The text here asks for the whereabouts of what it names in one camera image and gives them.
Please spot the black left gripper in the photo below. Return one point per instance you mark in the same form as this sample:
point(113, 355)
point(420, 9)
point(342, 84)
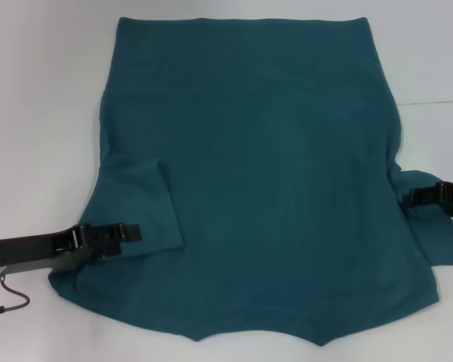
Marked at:
point(26, 249)

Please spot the teal blue shirt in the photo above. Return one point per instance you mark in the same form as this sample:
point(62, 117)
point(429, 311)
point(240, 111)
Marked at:
point(249, 188)

